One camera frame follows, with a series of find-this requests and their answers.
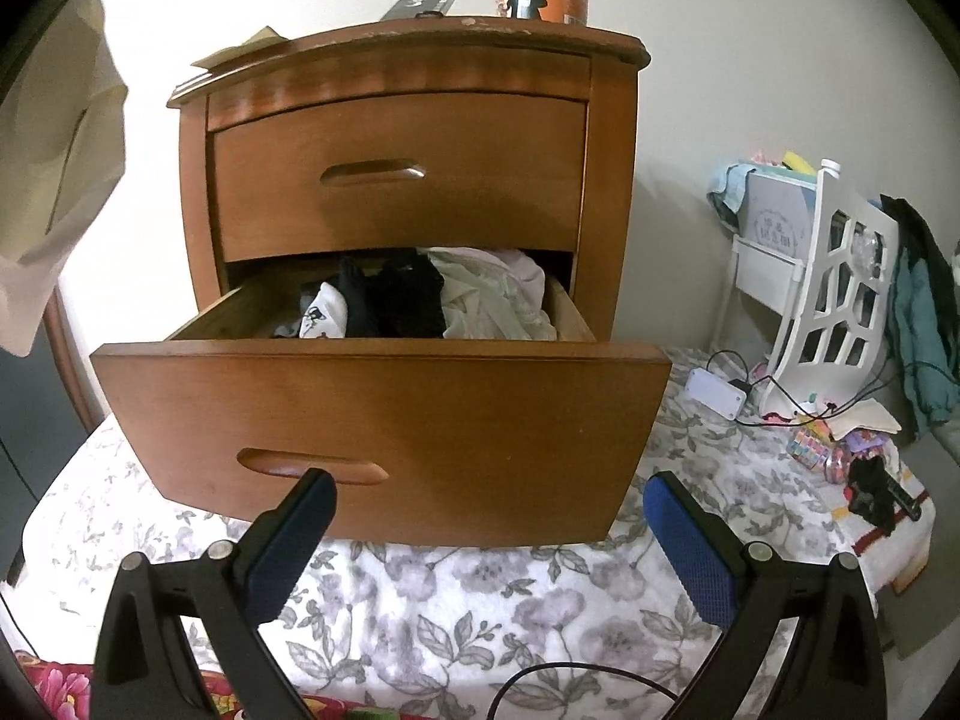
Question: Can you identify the pale pink underwear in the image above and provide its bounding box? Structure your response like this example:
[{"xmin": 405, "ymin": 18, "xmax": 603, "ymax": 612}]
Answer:
[{"xmin": 495, "ymin": 249, "xmax": 548, "ymax": 308}]

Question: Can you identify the red floral blanket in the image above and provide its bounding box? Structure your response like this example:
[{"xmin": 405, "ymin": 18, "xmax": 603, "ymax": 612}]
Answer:
[{"xmin": 7, "ymin": 652, "xmax": 391, "ymax": 720}]

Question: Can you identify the teal towel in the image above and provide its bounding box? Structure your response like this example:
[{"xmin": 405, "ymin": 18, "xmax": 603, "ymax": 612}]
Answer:
[{"xmin": 707, "ymin": 163, "xmax": 755, "ymax": 230}]

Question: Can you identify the cream cloth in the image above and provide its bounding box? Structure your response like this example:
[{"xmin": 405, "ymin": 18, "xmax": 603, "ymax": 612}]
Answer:
[{"xmin": 814, "ymin": 401, "xmax": 905, "ymax": 440}]

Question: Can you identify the white printed underwear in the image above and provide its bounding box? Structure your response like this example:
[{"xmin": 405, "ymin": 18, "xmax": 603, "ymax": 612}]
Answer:
[{"xmin": 271, "ymin": 281, "xmax": 350, "ymax": 340}]

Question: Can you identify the white lattice rack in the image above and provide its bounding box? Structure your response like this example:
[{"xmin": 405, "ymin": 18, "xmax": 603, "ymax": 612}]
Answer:
[{"xmin": 757, "ymin": 159, "xmax": 901, "ymax": 421}]

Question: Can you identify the teal jacket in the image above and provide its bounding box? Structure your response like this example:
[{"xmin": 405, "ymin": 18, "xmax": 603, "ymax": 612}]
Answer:
[{"xmin": 889, "ymin": 236, "xmax": 960, "ymax": 436}]

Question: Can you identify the white grey floral blanket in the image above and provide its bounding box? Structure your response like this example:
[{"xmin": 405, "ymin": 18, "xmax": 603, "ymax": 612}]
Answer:
[{"xmin": 15, "ymin": 345, "xmax": 901, "ymax": 720}]

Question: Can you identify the curved wooden bed frame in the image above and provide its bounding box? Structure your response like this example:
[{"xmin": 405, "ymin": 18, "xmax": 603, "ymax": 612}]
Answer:
[{"xmin": 41, "ymin": 289, "xmax": 102, "ymax": 428}]

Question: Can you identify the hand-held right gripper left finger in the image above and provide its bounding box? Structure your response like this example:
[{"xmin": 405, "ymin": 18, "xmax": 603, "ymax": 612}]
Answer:
[{"xmin": 88, "ymin": 467, "xmax": 338, "ymax": 720}]

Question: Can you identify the white plastic-wrapped bundle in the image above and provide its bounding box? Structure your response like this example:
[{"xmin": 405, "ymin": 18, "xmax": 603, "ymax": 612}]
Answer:
[{"xmin": 427, "ymin": 247, "xmax": 560, "ymax": 342}]

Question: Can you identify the black phone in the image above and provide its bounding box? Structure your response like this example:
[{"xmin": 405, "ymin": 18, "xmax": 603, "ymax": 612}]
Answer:
[{"xmin": 380, "ymin": 0, "xmax": 460, "ymax": 22}]

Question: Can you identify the black cable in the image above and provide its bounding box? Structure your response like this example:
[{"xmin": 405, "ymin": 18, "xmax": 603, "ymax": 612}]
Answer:
[
  {"xmin": 484, "ymin": 661, "xmax": 702, "ymax": 720},
  {"xmin": 705, "ymin": 349, "xmax": 908, "ymax": 428}
]

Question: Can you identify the white power strip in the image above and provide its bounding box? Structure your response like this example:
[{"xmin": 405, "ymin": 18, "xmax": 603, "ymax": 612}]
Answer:
[{"xmin": 684, "ymin": 369, "xmax": 751, "ymax": 421}]

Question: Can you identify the beige hanging cloth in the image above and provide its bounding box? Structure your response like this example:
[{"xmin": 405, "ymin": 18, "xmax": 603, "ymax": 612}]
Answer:
[{"xmin": 0, "ymin": 0, "xmax": 130, "ymax": 357}]

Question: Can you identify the white red striped towel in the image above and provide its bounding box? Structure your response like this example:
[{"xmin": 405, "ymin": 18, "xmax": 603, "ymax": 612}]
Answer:
[{"xmin": 840, "ymin": 457, "xmax": 938, "ymax": 593}]

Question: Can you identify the bag of colourful trinkets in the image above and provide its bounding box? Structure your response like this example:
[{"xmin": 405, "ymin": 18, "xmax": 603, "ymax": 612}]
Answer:
[{"xmin": 825, "ymin": 427, "xmax": 886, "ymax": 482}]

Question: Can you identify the black garment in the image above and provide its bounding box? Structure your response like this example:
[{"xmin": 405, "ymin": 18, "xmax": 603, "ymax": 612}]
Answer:
[{"xmin": 879, "ymin": 195, "xmax": 947, "ymax": 293}]

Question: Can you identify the dark grey cabinet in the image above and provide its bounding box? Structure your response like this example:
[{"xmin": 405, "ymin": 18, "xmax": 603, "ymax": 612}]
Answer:
[{"xmin": 0, "ymin": 349, "xmax": 95, "ymax": 593}]

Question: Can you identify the beige paper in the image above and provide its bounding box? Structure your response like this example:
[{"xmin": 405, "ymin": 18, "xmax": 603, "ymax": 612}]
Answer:
[{"xmin": 176, "ymin": 26, "xmax": 290, "ymax": 87}]

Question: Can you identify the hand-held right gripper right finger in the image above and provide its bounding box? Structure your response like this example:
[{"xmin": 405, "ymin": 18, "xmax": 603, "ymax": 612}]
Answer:
[{"xmin": 643, "ymin": 471, "xmax": 890, "ymax": 720}]

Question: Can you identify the white storage shelf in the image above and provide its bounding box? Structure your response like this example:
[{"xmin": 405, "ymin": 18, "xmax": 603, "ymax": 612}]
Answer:
[{"xmin": 731, "ymin": 161, "xmax": 822, "ymax": 346}]

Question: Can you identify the wooden nightstand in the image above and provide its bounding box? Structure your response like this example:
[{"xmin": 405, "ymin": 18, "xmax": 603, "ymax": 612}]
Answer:
[{"xmin": 166, "ymin": 17, "xmax": 652, "ymax": 350}]

